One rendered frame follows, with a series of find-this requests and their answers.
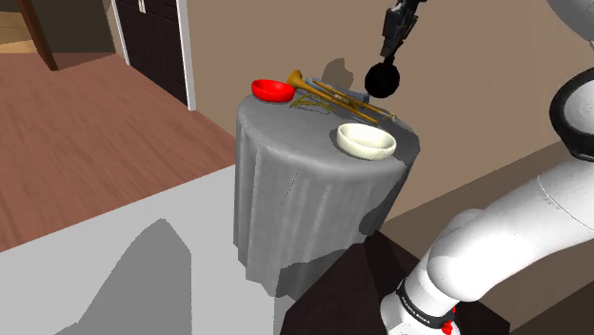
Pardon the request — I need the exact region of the black ball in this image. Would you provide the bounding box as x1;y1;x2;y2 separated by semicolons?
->
364;62;401;100

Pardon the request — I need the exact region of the brass trumpet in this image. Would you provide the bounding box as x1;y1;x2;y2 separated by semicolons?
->
286;69;398;126

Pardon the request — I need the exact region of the white bowl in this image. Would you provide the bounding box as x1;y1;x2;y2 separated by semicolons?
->
336;122;398;162

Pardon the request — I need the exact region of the red bowl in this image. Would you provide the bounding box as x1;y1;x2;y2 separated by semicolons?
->
250;78;297;104

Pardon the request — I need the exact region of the round table with grey cloth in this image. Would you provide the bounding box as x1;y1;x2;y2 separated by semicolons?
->
231;77;422;299

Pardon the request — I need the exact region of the gold chain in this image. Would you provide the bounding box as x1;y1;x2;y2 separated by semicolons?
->
288;93;336;116

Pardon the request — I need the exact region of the dark door with white frame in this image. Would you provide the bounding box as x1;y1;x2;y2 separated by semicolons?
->
109;0;197;112

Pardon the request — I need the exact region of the brown wooden post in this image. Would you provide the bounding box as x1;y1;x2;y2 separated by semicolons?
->
15;0;60;72

